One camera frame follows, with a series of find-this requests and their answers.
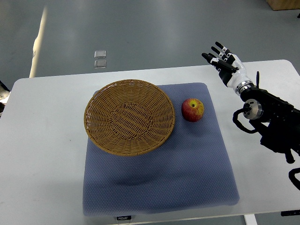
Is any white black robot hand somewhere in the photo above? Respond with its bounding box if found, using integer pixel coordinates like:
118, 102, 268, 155
202, 42, 254, 95

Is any red yellow apple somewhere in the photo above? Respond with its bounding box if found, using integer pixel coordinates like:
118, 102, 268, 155
181, 98, 204, 122

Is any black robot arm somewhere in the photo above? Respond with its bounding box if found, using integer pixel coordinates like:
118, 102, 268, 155
232, 72, 300, 164

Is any woven wicker basket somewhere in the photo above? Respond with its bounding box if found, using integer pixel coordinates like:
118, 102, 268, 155
83, 79, 175, 157

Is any wooden furniture corner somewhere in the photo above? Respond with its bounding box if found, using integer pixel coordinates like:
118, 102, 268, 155
266, 0, 300, 11

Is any blue grey cloth mat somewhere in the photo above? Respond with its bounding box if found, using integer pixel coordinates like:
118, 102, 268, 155
83, 82, 240, 217

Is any upper floor socket plate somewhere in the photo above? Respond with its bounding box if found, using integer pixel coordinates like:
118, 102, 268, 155
94, 50, 106, 59

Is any floor socket plate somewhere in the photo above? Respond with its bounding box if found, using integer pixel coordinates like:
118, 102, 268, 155
94, 50, 106, 59
94, 59, 107, 69

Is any lower floor socket plate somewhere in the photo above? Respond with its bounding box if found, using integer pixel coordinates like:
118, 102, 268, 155
94, 59, 107, 69

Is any white table leg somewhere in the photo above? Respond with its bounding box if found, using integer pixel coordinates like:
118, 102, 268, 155
244, 214, 258, 225

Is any black white table label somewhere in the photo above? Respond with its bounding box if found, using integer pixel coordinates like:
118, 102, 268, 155
115, 215, 132, 221

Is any dark object at left edge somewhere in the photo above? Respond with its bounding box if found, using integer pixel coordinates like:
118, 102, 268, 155
0, 81, 11, 115

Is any black cable loop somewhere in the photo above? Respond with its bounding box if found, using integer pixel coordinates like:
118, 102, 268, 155
232, 108, 260, 134

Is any black table bracket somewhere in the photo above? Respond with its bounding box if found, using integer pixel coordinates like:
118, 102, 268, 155
281, 210, 300, 217

